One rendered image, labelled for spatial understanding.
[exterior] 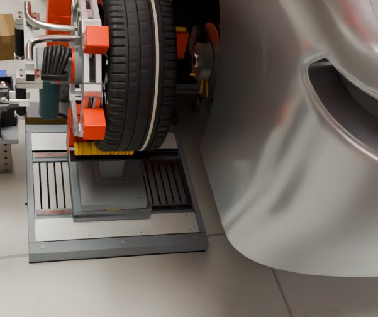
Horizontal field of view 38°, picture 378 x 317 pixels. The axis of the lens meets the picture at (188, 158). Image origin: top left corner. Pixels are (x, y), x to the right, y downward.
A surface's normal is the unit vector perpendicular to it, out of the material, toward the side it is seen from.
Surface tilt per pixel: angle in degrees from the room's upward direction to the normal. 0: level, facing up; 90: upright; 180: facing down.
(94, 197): 0
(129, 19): 22
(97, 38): 35
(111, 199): 0
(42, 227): 0
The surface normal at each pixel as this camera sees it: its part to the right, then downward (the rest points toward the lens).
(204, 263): 0.21, -0.66
